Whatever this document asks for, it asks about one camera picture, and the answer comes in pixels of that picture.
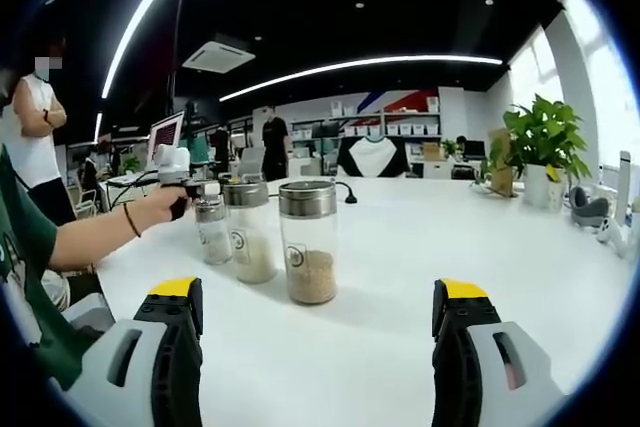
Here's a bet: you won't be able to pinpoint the shelf of white storage boxes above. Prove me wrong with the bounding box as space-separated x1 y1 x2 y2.
289 96 444 141

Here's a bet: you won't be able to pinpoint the green plant in white pot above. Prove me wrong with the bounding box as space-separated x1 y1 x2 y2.
481 92 592 209

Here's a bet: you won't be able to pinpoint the narrow window with blinds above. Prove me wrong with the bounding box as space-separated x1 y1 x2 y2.
506 24 566 113

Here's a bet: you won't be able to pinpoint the black tripod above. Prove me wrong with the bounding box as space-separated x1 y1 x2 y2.
183 100 200 146

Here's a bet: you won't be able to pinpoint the tall seasoning bottle white contents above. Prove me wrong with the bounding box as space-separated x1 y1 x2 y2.
221 179 280 285

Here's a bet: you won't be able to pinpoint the white controller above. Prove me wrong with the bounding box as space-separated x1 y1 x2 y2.
596 215 634 257

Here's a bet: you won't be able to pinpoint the white office chair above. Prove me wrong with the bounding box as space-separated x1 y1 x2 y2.
66 180 100 222

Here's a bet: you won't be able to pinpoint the small cardboard box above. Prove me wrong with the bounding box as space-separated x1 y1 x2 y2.
421 141 446 163

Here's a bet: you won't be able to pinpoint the black computer monitor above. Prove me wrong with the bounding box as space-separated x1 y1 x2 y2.
463 140 488 162

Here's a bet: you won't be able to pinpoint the person's left hand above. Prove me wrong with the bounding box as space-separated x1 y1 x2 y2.
142 188 178 224

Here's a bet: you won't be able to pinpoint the dark bead bracelet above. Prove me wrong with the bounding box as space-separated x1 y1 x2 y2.
122 201 143 239

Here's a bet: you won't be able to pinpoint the small seasoning bottle beige contents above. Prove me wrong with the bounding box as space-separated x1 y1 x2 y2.
193 190 235 266

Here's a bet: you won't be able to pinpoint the white office desk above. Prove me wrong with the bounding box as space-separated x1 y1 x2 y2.
408 159 485 182

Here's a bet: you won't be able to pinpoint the white laptop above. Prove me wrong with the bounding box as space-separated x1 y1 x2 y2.
106 110 186 186

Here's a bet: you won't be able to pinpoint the black power cable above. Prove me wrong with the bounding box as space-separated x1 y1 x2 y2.
333 180 357 207

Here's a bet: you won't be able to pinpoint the laptop stand desk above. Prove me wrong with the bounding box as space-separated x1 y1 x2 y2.
102 176 161 213

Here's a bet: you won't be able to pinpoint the grey headset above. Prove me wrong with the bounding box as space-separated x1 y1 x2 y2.
568 184 611 229

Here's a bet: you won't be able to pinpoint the ceiling air conditioner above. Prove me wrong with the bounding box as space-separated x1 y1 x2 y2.
181 38 257 74

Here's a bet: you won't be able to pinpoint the black hanging pole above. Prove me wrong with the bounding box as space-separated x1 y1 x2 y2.
168 0 185 116

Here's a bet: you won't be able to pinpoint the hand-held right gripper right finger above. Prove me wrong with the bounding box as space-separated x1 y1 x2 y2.
431 276 570 427

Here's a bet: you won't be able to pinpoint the brown paper bag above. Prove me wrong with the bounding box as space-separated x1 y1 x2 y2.
486 126 520 199

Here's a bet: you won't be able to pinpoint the ceiling light strip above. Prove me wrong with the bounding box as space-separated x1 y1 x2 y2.
99 0 202 100
217 54 505 103

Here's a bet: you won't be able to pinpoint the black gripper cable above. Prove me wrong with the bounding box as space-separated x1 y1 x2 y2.
105 171 164 209

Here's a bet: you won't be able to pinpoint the wide window with blinds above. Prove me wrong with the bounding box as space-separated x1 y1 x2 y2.
557 0 640 171

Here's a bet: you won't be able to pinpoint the tall seasoning bottle brown contents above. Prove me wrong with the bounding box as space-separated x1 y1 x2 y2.
277 179 340 306

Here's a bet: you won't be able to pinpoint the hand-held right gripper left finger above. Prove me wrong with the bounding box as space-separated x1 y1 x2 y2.
63 275 205 427

